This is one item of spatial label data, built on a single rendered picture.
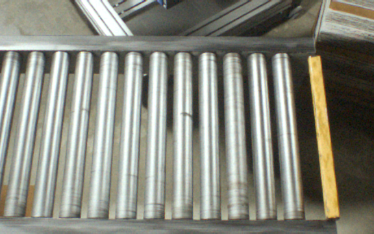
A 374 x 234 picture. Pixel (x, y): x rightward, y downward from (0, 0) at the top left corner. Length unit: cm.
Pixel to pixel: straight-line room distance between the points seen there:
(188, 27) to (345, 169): 84
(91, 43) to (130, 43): 11
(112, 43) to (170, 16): 81
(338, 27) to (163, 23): 72
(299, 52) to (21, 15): 150
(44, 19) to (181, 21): 67
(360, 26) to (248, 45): 53
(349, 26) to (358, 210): 72
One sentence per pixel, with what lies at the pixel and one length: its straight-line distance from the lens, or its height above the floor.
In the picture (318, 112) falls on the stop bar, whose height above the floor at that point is 82.
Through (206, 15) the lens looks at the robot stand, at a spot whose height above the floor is 21.
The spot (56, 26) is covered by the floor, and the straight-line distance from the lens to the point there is 254.
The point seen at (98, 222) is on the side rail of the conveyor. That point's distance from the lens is 127.
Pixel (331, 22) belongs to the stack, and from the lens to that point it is 189.
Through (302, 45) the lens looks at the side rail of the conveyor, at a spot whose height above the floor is 80.
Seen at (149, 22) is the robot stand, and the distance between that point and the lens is 224.
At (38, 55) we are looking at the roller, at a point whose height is 80.
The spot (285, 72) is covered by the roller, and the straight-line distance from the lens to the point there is 144.
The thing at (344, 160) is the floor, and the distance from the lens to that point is 226.
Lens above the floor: 201
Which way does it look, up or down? 63 degrees down
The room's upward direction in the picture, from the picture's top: straight up
